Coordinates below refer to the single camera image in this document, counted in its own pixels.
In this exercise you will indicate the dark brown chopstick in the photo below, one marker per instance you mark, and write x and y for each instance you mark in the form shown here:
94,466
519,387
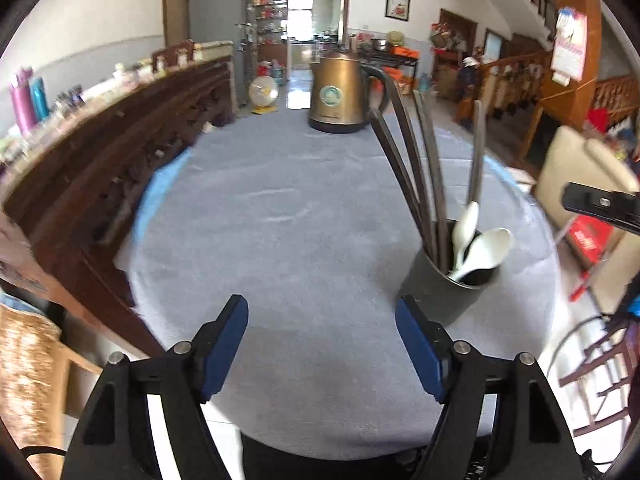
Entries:
395,165
427,160
476,155
436,175
407,145

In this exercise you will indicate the teal water bottle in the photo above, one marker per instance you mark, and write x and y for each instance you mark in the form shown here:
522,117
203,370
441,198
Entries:
40,100

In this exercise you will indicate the grey tablecloth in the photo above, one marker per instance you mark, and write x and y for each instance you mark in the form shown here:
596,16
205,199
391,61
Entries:
300,240

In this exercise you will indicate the dark wooden side table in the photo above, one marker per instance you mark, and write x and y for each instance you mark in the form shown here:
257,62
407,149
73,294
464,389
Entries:
385,57

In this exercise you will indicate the bronze electric kettle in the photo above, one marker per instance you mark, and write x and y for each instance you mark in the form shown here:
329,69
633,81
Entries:
335,95

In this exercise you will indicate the pink water bottle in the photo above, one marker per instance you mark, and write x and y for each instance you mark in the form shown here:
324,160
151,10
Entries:
24,102

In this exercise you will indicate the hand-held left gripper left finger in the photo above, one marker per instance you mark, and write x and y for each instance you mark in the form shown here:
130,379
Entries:
225,350

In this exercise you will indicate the brown lattice door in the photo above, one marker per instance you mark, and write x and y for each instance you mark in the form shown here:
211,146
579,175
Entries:
180,5

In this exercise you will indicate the black utensil cup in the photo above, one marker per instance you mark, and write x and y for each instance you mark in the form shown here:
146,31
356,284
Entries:
445,295

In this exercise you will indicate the dark wooden chair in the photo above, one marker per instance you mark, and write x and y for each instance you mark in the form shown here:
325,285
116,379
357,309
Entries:
600,360

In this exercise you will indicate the wooden dining chair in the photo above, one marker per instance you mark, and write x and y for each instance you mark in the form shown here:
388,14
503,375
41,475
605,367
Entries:
172,54

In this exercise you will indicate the grey refrigerator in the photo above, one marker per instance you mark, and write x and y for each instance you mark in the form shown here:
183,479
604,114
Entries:
215,25

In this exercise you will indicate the woven wicker basket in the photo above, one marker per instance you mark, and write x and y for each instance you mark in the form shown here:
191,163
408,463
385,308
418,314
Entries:
27,375

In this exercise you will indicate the cream leather armchair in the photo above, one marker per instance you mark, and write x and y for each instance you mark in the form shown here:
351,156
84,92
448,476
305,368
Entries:
570,170

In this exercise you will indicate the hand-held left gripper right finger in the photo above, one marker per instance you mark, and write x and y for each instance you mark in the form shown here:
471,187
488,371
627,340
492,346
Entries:
420,350

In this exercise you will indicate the white chest freezer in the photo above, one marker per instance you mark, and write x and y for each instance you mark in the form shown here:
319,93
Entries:
212,50

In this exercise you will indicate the red child chair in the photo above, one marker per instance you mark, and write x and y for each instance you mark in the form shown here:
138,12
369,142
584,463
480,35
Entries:
592,240

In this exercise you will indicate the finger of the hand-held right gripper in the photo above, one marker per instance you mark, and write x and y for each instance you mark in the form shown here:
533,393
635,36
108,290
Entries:
600,205

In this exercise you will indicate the wall calendar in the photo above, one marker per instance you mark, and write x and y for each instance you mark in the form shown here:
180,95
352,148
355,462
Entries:
570,45

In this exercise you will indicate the white ceramic spoons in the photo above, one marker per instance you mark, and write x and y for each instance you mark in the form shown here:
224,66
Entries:
487,252

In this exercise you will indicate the blue table cover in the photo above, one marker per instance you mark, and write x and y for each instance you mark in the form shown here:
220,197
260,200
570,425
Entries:
155,185

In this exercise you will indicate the framed wall picture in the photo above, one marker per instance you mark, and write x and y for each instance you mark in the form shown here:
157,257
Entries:
398,6

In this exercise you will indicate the white floor fan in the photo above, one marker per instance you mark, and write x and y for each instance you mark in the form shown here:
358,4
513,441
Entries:
264,94

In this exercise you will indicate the white plastic spoon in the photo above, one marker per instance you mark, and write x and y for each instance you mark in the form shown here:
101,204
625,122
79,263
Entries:
466,227

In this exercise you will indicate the carved wooden sideboard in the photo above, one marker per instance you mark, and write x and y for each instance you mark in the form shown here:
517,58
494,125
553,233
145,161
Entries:
115,160

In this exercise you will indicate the wooden stair railing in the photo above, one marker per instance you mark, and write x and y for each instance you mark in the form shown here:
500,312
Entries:
510,80

